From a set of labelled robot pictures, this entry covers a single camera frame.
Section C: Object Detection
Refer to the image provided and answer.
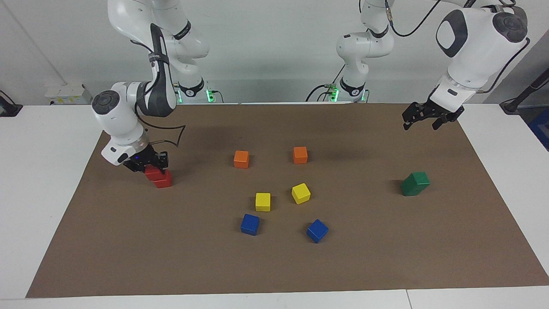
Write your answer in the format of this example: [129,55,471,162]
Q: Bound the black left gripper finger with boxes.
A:
[402,102,426,131]
[431,116,456,130]

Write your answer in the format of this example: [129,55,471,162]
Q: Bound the green wooden cube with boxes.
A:
[406,172,431,191]
[401,179,424,197]

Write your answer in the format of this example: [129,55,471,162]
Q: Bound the black tripod stand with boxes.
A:
[500,68,549,115]

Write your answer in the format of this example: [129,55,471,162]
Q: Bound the white box with yellow label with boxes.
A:
[44,83,93,106]

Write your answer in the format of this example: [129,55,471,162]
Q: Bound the blue crate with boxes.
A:
[527,107,549,151]

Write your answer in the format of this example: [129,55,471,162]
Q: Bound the blue wooden cube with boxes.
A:
[240,213,260,236]
[306,219,329,244]

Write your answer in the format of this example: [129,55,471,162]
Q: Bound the black stand foot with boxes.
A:
[0,90,23,117]

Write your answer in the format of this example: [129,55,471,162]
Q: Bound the brown table mat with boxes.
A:
[26,103,549,298]

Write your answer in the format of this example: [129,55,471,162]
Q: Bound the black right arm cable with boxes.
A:
[131,39,186,149]

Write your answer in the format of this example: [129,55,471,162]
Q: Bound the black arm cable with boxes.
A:
[384,0,531,93]
[131,39,186,149]

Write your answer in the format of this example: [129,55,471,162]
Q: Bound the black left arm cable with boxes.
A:
[384,0,531,93]

